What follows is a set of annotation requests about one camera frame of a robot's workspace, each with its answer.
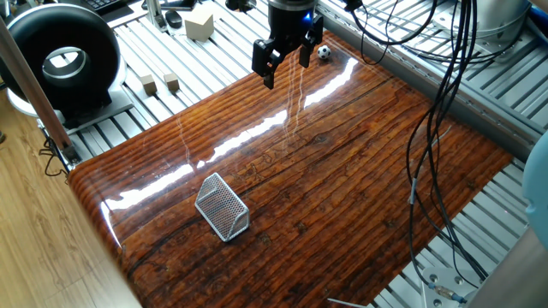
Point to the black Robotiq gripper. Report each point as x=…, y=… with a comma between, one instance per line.
x=289, y=27

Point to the small black-white soccer ball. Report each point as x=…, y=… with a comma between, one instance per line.
x=324, y=51

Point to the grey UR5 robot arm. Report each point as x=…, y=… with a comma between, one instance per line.
x=537, y=192

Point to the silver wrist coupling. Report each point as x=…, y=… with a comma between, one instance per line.
x=291, y=3

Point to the large wooden cube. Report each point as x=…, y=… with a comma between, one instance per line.
x=199, y=25

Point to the black computer mouse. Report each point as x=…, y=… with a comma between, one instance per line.
x=173, y=19

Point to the small wooden cube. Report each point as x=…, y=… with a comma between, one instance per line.
x=171, y=82
x=148, y=84

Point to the black flat device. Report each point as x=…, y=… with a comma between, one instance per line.
x=171, y=4

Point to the silver metal stand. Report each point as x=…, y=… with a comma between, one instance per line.
x=156, y=15

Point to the glossy wood-grain board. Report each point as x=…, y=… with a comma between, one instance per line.
x=342, y=192

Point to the black keyboard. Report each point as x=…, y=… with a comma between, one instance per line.
x=100, y=3

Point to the grey aluminium rail beam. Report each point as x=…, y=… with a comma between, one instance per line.
x=428, y=81

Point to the silver bolted pedestal base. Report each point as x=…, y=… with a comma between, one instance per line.
x=501, y=17

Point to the silver corner bracket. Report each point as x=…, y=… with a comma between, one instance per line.
x=72, y=154

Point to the brown frame post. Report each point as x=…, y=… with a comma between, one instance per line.
x=34, y=81

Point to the aluminium frame post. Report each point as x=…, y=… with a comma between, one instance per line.
x=514, y=278

